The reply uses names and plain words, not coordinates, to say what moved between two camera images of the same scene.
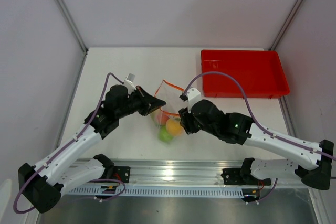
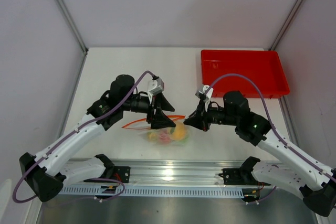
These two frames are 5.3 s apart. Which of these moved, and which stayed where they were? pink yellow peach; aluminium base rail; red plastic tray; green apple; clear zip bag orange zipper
Moved: clear zip bag orange zipper; green apple; pink yellow peach
Stayed: red plastic tray; aluminium base rail
